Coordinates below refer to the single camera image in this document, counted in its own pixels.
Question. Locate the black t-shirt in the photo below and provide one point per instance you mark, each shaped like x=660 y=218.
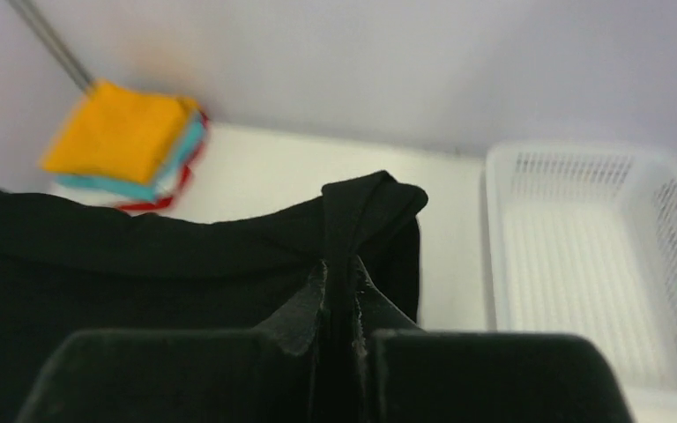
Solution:
x=67 y=267

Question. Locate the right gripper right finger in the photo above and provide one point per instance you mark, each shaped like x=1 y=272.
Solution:
x=412 y=375

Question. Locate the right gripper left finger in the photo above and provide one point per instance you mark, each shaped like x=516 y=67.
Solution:
x=262 y=374

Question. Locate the white plastic basket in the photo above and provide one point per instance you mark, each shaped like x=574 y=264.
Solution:
x=583 y=240

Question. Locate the orange folded t-shirt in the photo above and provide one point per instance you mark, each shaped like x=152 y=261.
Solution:
x=119 y=133

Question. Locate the red folded t-shirt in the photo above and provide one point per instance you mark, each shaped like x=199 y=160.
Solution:
x=163 y=201

